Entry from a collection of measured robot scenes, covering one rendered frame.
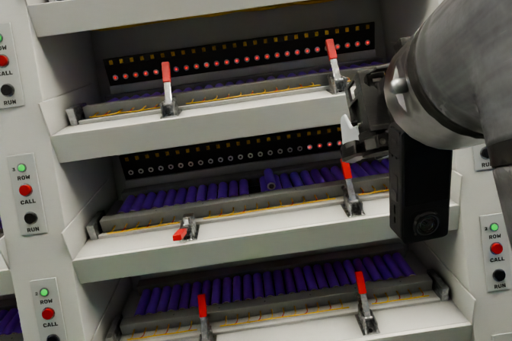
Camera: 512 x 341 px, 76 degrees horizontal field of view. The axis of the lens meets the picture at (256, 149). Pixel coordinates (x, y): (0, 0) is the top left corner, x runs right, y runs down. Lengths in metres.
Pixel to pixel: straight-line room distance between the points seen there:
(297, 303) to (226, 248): 0.18
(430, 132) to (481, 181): 0.38
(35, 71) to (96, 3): 0.14
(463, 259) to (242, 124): 0.41
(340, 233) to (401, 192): 0.25
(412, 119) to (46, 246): 0.54
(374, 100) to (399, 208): 0.10
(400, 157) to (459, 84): 0.12
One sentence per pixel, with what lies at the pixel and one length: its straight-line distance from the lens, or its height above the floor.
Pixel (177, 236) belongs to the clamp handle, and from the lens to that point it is 0.48.
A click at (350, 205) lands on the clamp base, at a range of 0.54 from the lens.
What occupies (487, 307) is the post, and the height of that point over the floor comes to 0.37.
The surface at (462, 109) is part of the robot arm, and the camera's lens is 0.21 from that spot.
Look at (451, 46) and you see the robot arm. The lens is 0.19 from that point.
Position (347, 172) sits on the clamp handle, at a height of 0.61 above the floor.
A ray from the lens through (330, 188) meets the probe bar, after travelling 0.59.
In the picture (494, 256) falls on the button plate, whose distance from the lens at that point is 0.65.
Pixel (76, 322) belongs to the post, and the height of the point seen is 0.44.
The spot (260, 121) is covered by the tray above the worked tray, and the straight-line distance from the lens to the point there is 0.50.
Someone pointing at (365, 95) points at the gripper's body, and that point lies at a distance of 0.34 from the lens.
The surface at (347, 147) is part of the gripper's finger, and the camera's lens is 0.37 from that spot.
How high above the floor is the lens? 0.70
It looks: 3 degrees down
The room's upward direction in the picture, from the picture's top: 8 degrees counter-clockwise
